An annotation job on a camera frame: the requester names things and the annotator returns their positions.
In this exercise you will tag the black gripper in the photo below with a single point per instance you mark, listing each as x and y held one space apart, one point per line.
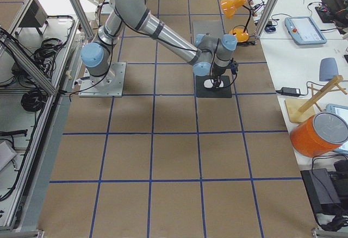
217 73

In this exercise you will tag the white computer mouse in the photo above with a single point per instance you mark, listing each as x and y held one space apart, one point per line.
213 84

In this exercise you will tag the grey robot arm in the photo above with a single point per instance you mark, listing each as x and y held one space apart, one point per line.
208 56

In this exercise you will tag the black mousepad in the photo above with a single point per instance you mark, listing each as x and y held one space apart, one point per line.
204 88

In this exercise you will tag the black power adapter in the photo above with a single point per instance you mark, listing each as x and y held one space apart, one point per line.
290 91

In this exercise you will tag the wooden stand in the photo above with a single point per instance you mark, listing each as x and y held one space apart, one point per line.
299 110

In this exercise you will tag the blue teach pendant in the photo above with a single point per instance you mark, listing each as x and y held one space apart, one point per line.
304 31

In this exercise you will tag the orange cylindrical container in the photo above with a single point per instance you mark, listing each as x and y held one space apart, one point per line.
321 133

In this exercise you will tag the black electronics box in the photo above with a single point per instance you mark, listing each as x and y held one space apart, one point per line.
321 192

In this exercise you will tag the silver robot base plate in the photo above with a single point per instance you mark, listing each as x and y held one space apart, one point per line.
111 85

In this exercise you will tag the aluminium frame post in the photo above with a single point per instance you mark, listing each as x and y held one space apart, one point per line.
264 18

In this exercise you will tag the aluminium frame rail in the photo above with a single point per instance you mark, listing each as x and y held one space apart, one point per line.
82 18

